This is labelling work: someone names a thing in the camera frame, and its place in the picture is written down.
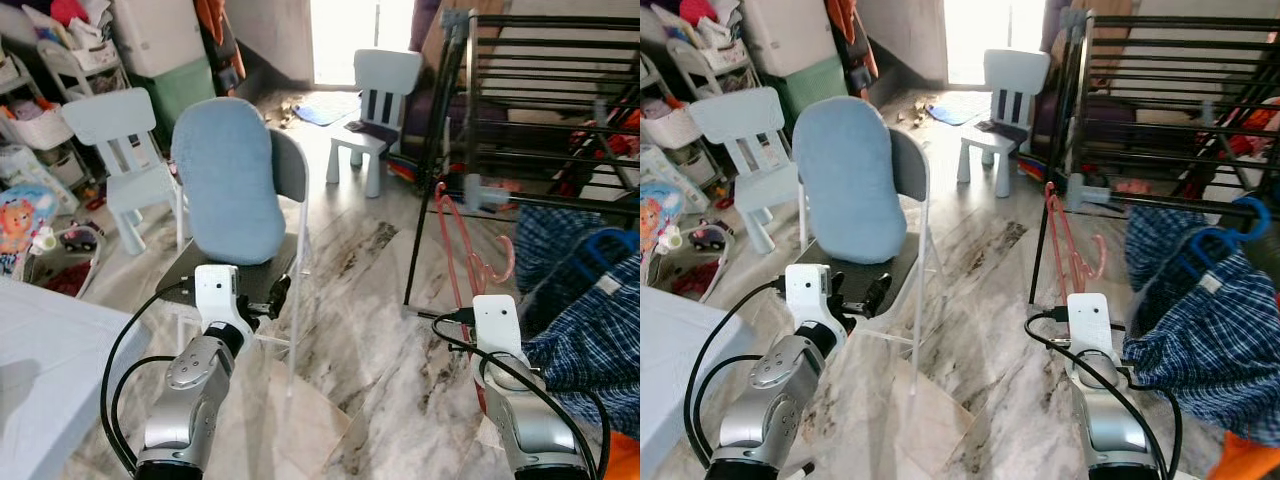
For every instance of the blue cushion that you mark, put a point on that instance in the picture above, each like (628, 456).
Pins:
(230, 180)
(850, 180)

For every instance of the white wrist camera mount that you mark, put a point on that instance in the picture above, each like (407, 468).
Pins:
(805, 295)
(497, 322)
(215, 295)
(1090, 325)

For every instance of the blue door mat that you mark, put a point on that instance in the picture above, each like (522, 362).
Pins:
(950, 112)
(320, 112)

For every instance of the white folding table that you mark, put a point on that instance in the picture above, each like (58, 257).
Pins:
(50, 380)
(670, 370)

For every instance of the colourful cartoon bag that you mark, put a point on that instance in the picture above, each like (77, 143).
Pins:
(658, 215)
(25, 215)

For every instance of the blue plastic hanger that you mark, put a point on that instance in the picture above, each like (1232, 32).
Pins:
(600, 243)
(1262, 215)

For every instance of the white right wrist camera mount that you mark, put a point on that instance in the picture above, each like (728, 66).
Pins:
(497, 322)
(1090, 325)

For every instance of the small toy car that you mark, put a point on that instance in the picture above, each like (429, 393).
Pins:
(708, 238)
(80, 238)

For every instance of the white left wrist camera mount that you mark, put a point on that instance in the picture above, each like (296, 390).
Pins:
(805, 295)
(215, 295)

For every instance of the green storage box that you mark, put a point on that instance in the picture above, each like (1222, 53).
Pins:
(180, 95)
(815, 90)

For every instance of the grey folding chair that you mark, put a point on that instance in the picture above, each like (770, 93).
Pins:
(905, 270)
(180, 275)

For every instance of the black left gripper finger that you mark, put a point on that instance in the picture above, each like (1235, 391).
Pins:
(281, 292)
(878, 292)

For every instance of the black drying rack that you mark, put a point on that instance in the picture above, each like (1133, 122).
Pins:
(1170, 20)
(550, 21)

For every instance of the blue plaid shirt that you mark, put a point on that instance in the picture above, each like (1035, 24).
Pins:
(1210, 340)
(590, 340)

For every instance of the orange shirt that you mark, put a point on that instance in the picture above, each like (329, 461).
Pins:
(1245, 460)
(625, 458)

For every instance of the white storage box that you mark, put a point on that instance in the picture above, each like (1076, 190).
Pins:
(160, 35)
(790, 35)

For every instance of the white laundry basket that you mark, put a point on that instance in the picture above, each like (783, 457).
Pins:
(670, 128)
(40, 128)

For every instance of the pink plastic hanger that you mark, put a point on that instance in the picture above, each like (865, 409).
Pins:
(455, 240)
(1062, 240)

